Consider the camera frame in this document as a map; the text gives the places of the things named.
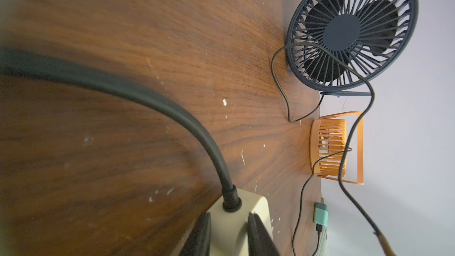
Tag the beige red power strip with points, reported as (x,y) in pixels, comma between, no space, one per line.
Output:
(229,233)

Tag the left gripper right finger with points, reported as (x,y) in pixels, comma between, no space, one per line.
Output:
(259,240)

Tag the dark blue upright desk fan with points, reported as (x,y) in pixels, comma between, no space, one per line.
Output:
(334,45)

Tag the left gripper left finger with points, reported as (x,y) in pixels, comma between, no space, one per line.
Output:
(198,241)

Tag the teal usb adapter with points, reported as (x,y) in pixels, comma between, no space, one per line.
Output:
(320,216)

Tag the orange desk fan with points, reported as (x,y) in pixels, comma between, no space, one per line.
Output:
(328,139)

